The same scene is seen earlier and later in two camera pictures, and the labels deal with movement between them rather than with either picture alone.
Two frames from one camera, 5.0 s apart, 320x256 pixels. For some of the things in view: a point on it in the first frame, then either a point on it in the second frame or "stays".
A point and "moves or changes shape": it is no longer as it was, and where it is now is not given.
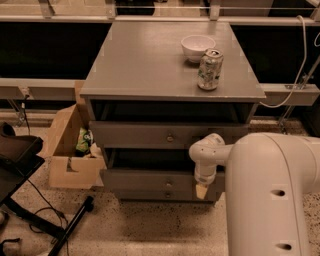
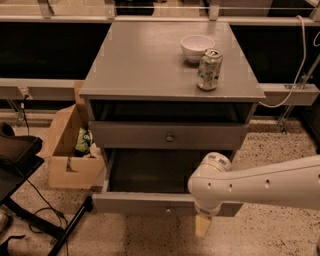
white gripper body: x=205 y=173 -> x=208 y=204
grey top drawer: x=160 y=135 stays
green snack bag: x=84 y=140 stays
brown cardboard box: x=67 y=168 stays
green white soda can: x=209 y=68 stays
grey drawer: x=151 y=170 moves or changes shape
